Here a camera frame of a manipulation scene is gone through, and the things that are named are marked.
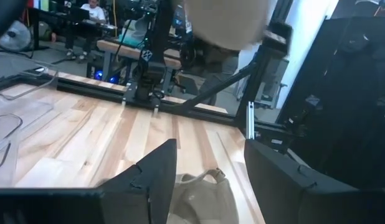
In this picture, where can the wooden background workstation table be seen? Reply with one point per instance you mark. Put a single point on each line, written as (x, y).
(133, 53)

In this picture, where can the narrow clear plastic bin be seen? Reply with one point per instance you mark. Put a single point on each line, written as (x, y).
(5, 149)

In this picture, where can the silver frame bracket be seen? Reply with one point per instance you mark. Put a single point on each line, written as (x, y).
(250, 121)

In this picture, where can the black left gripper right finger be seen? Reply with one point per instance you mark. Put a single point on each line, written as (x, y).
(320, 205)

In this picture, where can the person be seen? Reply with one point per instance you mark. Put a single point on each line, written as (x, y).
(94, 12)

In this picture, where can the round floor fan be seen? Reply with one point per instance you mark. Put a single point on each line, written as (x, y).
(15, 36)

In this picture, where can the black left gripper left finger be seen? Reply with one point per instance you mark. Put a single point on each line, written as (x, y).
(86, 207)

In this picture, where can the black computer tower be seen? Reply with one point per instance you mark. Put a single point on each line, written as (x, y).
(100, 74)

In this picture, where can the black standing desk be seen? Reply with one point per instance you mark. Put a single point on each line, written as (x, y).
(55, 18)

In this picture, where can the wide clear plastic bin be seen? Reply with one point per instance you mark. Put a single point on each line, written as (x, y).
(30, 93)

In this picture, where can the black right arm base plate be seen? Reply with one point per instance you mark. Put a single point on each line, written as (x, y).
(133, 97)

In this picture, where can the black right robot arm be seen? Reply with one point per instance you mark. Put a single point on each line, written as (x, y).
(149, 81)

